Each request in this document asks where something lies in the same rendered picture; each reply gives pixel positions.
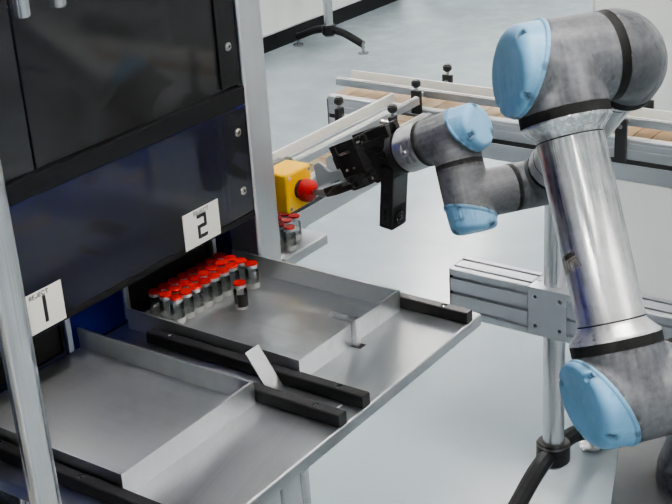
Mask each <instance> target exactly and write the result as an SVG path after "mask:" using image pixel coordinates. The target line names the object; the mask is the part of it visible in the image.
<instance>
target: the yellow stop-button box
mask: <svg viewBox="0 0 672 504"><path fill-rule="evenodd" d="M273 165H274V176H275V188H276V200H277V212H281V213H286V214H290V213H292V212H294V211H295V210H297V209H299V208H301V207H302V206H304V205H306V204H308V203H310V202H304V201H301V200H300V199H299V198H298V194H297V190H298V186H299V183H300V182H301V181H302V180H303V179H305V178H307V179H311V172H310V164H308V163H304V162H299V161H293V160H286V159H284V158H276V159H274V160H273Z"/></svg>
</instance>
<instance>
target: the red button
mask: <svg viewBox="0 0 672 504"><path fill-rule="evenodd" d="M316 188H318V184H317V183H316V182H315V181H314V180H313V179H307V178H305V179H303V180H302V181H301V182H300V183H299V186H298V190H297V194H298V198H299V199H300V200H301V201H304V202H312V201H314V200H315V198H316V197H317V195H315V194H313V192H312V190H314V189H316Z"/></svg>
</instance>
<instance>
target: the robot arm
mask: <svg viewBox="0 0 672 504"><path fill-rule="evenodd" d="M667 67H668V52H667V47H666V44H665V41H664V38H663V36H662V35H661V33H660V32H659V30H658V29H657V27H656V26H655V25H654V24H653V23H652V22H651V21H650V20H648V19H647V18H646V17H644V16H642V15H641V14H639V13H636V12H633V11H630V10H627V9H621V8H611V9H603V10H599V11H592V12H586V13H579V14H572V15H566V16H559V17H552V18H546V19H545V18H536V19H534V20H533V21H529V22H524V23H519V24H515V25H513V26H511V27H509V28H508V29H507V30H506V31H505V32H504V33H503V34H502V36H501V37H500V39H499V41H498V43H497V46H496V49H495V54H494V57H493V64H492V87H493V93H494V98H495V101H496V104H497V106H498V107H499V108H500V112H501V113H502V114H503V115H504V116H505V117H507V118H511V119H513V120H517V119H518V122H519V126H520V131H521V134H522V135H523V136H525V137H526V138H528V139H529V140H531V141H533V142H534V143H535V145H536V148H535V149H534V150H533V152H532V154H531V155H530V156H529V157H528V159H527V160H525V161H520V162H515V163H510V164H505V165H501V166H495V167H490V168H485V164H484V160H483V156H482V152H481V151H482V150H484V148H486V147H488V146H489V145H490V143H491V142H492V139H493V136H492V132H493V126H492V123H491V120H490V118H489V116H488V114H487V113H486V111H485V110H484V109H483V108H482V107H480V106H479V105H477V104H474V103H467V104H464V105H461V106H457V107H454V108H453V107H451V108H448V109H446V110H445V111H443V112H440V113H437V114H435V115H432V116H430V117H427V118H424V119H422V120H419V121H416V122H413V123H410V124H408V125H405V126H402V127H400V126H399V123H398V121H397V119H396V120H393V121H390V122H388V123H385V124H383V125H380V126H377V127H372V128H370V129H367V130H365V131H362V132H359V133H357V134H354V135H352V137H353V138H352V139H350V140H347V141H345V142H342V143H339V144H337V145H334V146H331V147H329V150H330V152H331V154H332V155H330V156H328V157H327V158H326V166H325V165H324V164H323V163H321V162H317V163H315V165H314V171H315V175H316V180H317V184H318V188H316V189H314V190H312V192H313V194H315V195H318V196H321V197H330V196H334V195H338V194H341V193H344V192H346V191H349V190H353V191H355V190H358V189H361V188H363V187H366V186H368V185H371V184H373V183H374V182H376V183H379V182H381V191H380V223H379V226H381V227H383V228H386V229H389V230H394V229H395V228H397V227H399V226H400V225H402V224H403V223H405V222H406V206H407V182H408V173H410V172H416V171H419V170H422V169H425V168H428V167H431V166H435V169H436V174H437V178H438V183H439V187H440V191H441V196H442V200H443V205H444V206H443V209H444V211H445V212H446V216H447V219H448V223H449V226H450V230H451V232H452V233H453V234H455V235H458V236H461V235H468V234H473V233H477V232H482V231H486V230H489V229H492V228H494V227H496V226H497V224H498V221H497V217H498V215H501V214H506V213H511V212H515V211H520V210H525V209H530V208H535V207H540V206H545V205H550V209H551V214H552V218H553V223H554V227H555V231H556V236H557V240H558V245H559V249H560V254H561V258H562V263H563V267H564V272H565V276H566V281H567V285H568V289H569V294H570V298H571V303H572V307H573V312H574V316H575V321H576V325H577V332H576V334H575V336H574V337H573V339H572V341H571V342H570V344H569V350H570V355H571V359H572V360H569V361H568V362H567V363H566V364H564V365H563V366H562V368H561V370H560V373H559V378H560V380H559V389H560V394H561V398H562V402H563V404H564V407H565V410H566V412H567V414H568V416H569V418H570V420H571V422H572V423H573V425H574V426H575V428H576V429H577V431H579V433H580V434H581V435H582V437H583V438H584V439H585V440H587V441H588V442H589V443H590V444H592V445H594V446H595V447H598V448H601V449H615V448H619V447H624V446H629V447H632V446H636V445H638V444H639V443H641V442H645V441H649V440H652V439H656V438H660V437H664V436H667V438H666V440H665V442H664V445H663V447H662V449H661V451H660V453H659V456H658V459H657V470H656V478H657V482H658V484H659V486H660V487H661V489H662V490H663V491H664V492H665V493H666V494H667V495H668V496H669V497H671V498H672V338H668V339H664V335H663V331H662V327H661V326H660V325H658V324H657V323H655V322H654V321H652V320H650V319H649V318H648V317H647V316H646V312H645V308H644V303H643V299H642V295H641V290H640V286H639V281H638V277H637V273H636V268H635V264H634V259H633V255H632V251H631V246H630V242H629V237H628V233H627V229H626V224H625V220H624V215H623V211H622V207H621V202H620V198H619V193H618V189H617V185H616V180H615V176H614V171H613V167H612V163H611V158H610V154H609V149H608V145H607V139H608V138H609V137H610V135H611V134H612V133H613V132H614V131H615V129H616V128H617V127H618V126H619V125H620V123H621V122H622V121H623V120H624V119H625V118H626V116H627V115H628V114H629V113H630V112H632V111H636V110H639V109H641V108H642V107H644V106H645V105H646V104H647V103H648V102H649V101H650V100H651V98H652V97H653V96H654V95H655V94H656V92H657V91H658V89H659V88H660V87H661V85H662V83H663V81H664V78H665V76H666V72H667ZM359 137H360V138H359ZM345 153H346V154H345ZM343 154H344V155H343ZM340 155H341V156H340Z"/></svg>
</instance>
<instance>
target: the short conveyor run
mask: <svg viewBox="0 0 672 504"><path fill-rule="evenodd" d="M393 102H395V98H394V93H391V94H389V95H387V96H385V97H383V98H381V99H379V100H377V101H375V102H373V103H371V104H369V105H367V106H365V107H363V108H361V109H359V110H357V111H354V112H352V113H350V114H346V113H344V107H343V106H341V105H342V103H344V98H343V97H342V96H336V97H335V98H334V104H336V105H337V108H336V109H334V111H335V121H334V122H332V123H330V124H328V125H326V126H324V127H322V128H320V129H318V130H316V131H314V132H312V133H310V134H308V135H306V136H304V137H302V138H300V139H298V140H296V141H294V142H292V143H290V144H288V145H286V146H284V147H282V148H280V149H278V150H276V151H274V152H272V153H273V160H274V159H276V158H284V159H286V160H293V161H299V162H304V163H308V164H310V172H311V179H313V180H314V181H315V182H316V183H317V180H316V175H315V171H314V165H315V163H317V162H321V163H323V164H324V165H325V166H326V158H327V157H328V156H330V155H332V154H331V152H330V150H329V147H331V146H334V145H337V144H339V143H342V142H345V141H347V140H350V139H352V138H353V137H352V135H354V134H357V133H359V132H362V131H365V130H367V129H370V128H372V127H377V126H380V125H383V124H385V123H388V122H390V121H393V120H396V119H397V121H398V123H399V126H400V127H402V126H405V125H408V124H410V123H413V122H416V121H419V120H422V119H424V118H427V117H430V116H432V114H431V113H428V112H427V113H422V114H413V113H407V112H406V111H408V110H410V109H412V108H414V107H416V106H418V105H420V100H419V97H417V96H415V97H413V98H411V99H409V100H407V101H405V102H403V103H401V104H399V105H398V106H397V105H396V104H391V103H393ZM387 105H388V106H387ZM380 183H381V182H379V183H376V182H374V183H373V184H371V185H368V186H366V187H363V188H361V189H358V190H355V191H353V190H349V191H346V192H344V193H341V194H338V195H334V196H330V197H321V196H318V195H317V197H316V198H315V200H314V201H312V202H310V203H308V204H306V205H304V206H302V207H301V208H299V209H297V210H295V211H294V212H292V213H298V214H300V221H301V228H305V227H307V226H308V225H310V224H312V223H313V222H315V221H317V220H318V219H320V218H322V217H324V216H325V215H327V214H329V213H330V212H332V211H334V210H335V209H337V208H339V207H341V206H342V205H344V204H346V203H347V202H349V201H351V200H353V199H354V198H356V197H358V196H359V195H361V194H363V193H364V192H366V191H368V190H370V189H371V188H373V187H375V186H376V185H378V184H380ZM292 213H290V214H292Z"/></svg>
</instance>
